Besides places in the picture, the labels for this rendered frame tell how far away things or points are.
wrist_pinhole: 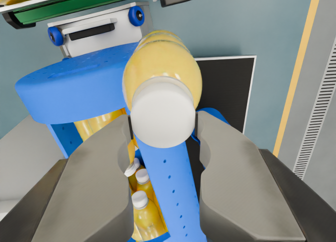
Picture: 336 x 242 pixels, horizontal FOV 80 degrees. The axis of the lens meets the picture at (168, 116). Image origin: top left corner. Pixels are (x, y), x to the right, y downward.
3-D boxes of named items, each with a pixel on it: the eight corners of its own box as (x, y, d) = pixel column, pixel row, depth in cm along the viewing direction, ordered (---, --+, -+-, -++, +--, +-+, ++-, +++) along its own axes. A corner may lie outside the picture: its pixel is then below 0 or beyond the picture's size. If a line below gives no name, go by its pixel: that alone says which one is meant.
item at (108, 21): (82, 36, 53) (66, 42, 42) (78, 27, 52) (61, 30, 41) (119, 27, 53) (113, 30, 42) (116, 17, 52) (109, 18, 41)
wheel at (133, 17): (130, 28, 49) (137, 27, 48) (125, 7, 47) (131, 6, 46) (142, 25, 52) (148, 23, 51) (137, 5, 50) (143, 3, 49)
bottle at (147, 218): (142, 238, 62) (123, 196, 53) (163, 226, 64) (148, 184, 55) (150, 260, 56) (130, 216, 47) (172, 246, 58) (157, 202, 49)
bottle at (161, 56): (184, 78, 31) (213, 156, 14) (138, 78, 31) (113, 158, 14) (186, 27, 27) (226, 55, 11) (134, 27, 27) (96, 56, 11)
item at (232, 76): (180, 199, 216) (182, 211, 203) (179, 55, 149) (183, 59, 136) (227, 193, 221) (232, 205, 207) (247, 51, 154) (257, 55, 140)
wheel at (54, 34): (58, 46, 48) (66, 44, 49) (49, 26, 46) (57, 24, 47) (52, 47, 51) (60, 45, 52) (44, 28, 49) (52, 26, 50)
